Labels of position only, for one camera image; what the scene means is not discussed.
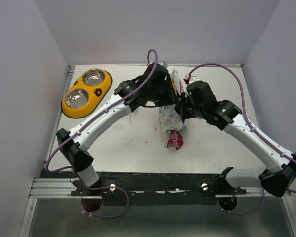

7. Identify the pet food bag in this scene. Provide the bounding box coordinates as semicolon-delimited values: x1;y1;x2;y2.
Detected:
158;69;190;151

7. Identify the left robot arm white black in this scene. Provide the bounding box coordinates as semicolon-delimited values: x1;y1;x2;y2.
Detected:
56;62;178;195

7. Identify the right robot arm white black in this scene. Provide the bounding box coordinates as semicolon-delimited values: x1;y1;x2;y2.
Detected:
176;81;296;197

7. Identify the yellow double pet bowl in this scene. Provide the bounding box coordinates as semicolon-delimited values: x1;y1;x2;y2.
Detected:
61;68;112;119

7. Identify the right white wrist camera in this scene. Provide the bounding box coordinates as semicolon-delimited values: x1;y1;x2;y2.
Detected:
183;74;201;85

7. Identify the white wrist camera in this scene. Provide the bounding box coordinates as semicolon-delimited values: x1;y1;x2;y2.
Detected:
159;61;168;69
183;74;201;85

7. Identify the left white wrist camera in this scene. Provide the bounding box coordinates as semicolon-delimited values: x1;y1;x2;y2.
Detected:
159;61;168;69

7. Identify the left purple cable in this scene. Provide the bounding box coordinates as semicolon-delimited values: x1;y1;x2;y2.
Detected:
44;49;160;218

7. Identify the purple cable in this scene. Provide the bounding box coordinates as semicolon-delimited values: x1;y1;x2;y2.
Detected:
186;63;296;216
44;49;160;218

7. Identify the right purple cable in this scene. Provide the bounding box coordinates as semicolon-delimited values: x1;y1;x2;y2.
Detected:
186;63;296;216

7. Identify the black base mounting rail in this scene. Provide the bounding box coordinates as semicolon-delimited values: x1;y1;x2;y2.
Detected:
40;171;246;206

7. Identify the aluminium frame rail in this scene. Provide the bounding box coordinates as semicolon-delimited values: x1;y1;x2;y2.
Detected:
29;178;81;199

